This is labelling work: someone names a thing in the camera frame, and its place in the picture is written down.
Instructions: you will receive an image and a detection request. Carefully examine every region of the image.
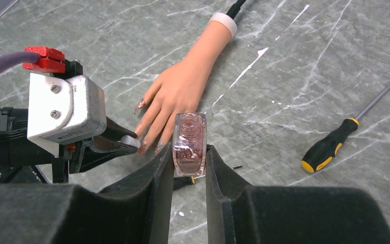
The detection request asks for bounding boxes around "white nail polish cap brush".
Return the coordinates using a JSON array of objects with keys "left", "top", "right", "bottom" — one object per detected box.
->
[{"left": 120, "top": 135, "right": 146, "bottom": 155}]

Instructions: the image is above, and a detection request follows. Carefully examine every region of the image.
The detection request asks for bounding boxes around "mannequin practice hand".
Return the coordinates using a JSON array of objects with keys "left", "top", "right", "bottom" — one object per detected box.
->
[{"left": 134, "top": 13, "right": 237, "bottom": 154}]

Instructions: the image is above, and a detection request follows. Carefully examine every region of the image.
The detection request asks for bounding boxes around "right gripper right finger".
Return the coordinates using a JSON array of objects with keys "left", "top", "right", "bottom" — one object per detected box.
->
[{"left": 206, "top": 145, "right": 390, "bottom": 243}]

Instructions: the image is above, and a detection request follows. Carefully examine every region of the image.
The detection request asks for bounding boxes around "glitter nail polish bottle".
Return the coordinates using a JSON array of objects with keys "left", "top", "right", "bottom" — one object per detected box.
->
[{"left": 172, "top": 112, "right": 207, "bottom": 177}]

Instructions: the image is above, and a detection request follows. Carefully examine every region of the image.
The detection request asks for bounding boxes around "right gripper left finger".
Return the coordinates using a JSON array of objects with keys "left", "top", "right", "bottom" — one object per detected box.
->
[{"left": 0, "top": 145, "right": 174, "bottom": 243}]

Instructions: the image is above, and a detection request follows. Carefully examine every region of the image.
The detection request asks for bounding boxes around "far black yellow screwdriver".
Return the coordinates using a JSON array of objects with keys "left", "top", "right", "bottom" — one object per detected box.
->
[{"left": 301, "top": 82, "right": 390, "bottom": 173}]

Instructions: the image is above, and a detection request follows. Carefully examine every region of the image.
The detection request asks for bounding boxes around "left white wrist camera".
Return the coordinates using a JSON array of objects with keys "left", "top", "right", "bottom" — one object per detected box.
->
[{"left": 22, "top": 45, "right": 108, "bottom": 158}]

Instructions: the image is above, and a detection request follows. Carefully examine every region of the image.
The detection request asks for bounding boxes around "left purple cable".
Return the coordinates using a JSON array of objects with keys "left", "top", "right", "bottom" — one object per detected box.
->
[{"left": 0, "top": 51, "right": 41, "bottom": 91}]

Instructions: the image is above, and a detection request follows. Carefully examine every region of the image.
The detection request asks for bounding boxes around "black hand stand stem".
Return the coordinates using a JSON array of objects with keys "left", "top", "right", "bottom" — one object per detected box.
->
[{"left": 226, "top": 0, "right": 246, "bottom": 19}]

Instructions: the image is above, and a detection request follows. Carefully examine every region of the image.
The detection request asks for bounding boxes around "black yellow screwdriver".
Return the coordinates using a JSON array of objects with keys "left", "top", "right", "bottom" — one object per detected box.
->
[
  {"left": 173, "top": 164, "right": 250, "bottom": 192},
  {"left": 301, "top": 82, "right": 390, "bottom": 173}
]

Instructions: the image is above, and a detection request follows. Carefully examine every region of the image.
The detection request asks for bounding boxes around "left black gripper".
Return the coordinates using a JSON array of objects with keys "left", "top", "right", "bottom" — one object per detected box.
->
[{"left": 51, "top": 117, "right": 138, "bottom": 184}]

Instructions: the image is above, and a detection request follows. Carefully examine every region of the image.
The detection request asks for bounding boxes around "near black yellow screwdriver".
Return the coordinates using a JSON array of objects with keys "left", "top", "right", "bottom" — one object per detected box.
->
[{"left": 173, "top": 164, "right": 250, "bottom": 192}]

